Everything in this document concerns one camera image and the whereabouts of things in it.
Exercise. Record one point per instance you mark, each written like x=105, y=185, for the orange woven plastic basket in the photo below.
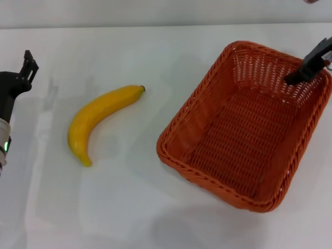
x=241, y=145

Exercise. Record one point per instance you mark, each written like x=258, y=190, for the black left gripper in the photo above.
x=11, y=84

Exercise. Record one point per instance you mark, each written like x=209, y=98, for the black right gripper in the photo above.
x=317, y=58

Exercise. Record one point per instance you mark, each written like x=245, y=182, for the yellow banana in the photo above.
x=88, y=114

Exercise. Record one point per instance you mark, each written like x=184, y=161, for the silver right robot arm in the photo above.
x=311, y=1

